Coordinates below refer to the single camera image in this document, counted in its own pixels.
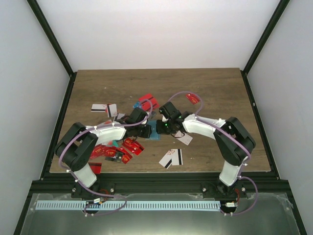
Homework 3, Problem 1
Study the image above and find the red vip card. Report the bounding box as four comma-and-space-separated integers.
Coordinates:
90, 144, 117, 159
116, 147, 133, 164

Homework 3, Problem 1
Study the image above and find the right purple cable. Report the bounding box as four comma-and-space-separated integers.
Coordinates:
167, 92, 259, 217

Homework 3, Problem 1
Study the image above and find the black frame post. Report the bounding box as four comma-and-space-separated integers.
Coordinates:
243, 0, 291, 74
26, 0, 74, 76

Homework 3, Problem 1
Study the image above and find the red card far right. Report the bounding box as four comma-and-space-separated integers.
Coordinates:
185, 93, 200, 105

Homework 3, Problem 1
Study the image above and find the light blue slotted rail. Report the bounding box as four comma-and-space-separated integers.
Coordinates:
35, 200, 221, 211

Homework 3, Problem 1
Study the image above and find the striped sunset card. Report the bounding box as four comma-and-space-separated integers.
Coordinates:
159, 149, 178, 169
171, 149, 183, 165

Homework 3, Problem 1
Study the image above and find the white card vertical stripe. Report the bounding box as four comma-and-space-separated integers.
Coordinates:
106, 104, 118, 118

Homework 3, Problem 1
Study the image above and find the white VIP sunset card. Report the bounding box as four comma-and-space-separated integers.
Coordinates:
174, 131, 193, 145

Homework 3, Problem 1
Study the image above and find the red card white logo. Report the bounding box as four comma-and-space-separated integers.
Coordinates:
122, 138, 144, 156

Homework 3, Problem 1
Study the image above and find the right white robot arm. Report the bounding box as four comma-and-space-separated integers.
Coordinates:
156, 102, 256, 197

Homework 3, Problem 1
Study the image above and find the red stripe card front edge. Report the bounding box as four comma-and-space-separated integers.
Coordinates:
89, 163, 102, 174

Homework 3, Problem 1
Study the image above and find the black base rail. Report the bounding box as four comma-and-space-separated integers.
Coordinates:
29, 172, 291, 194

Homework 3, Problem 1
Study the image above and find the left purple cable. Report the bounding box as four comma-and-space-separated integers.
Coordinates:
59, 99, 154, 217

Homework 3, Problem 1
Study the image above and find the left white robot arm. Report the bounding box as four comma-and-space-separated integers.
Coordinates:
54, 108, 151, 198

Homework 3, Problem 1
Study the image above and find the black frame post right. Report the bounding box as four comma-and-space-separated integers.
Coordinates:
243, 0, 291, 74

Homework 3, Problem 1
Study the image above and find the blue VIP card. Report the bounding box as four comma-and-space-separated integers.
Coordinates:
133, 101, 142, 109

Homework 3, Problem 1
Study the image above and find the black frame post left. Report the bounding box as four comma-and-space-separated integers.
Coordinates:
26, 0, 74, 76

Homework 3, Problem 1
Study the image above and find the teal card holder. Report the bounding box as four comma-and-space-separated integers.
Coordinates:
147, 120, 160, 141

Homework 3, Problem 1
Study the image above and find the red VIP card left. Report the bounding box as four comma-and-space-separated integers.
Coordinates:
90, 144, 117, 159

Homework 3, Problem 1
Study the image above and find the purple cable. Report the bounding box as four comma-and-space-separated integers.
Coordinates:
59, 99, 154, 217
167, 92, 259, 217

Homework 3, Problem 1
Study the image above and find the white card black stripe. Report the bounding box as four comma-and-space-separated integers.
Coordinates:
91, 104, 107, 112

